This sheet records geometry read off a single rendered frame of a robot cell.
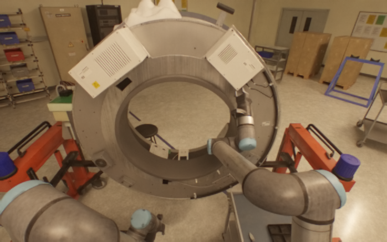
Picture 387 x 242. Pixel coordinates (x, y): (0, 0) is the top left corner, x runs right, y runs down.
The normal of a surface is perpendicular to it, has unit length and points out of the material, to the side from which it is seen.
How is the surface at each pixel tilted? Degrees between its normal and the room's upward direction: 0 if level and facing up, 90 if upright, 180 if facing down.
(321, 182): 20
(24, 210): 25
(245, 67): 90
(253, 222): 0
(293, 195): 44
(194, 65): 90
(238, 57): 90
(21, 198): 15
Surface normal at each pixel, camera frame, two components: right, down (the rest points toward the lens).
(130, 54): 0.03, 0.51
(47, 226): 0.14, -0.48
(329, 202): 0.15, 0.09
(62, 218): 0.38, -0.70
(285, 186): -0.28, -0.62
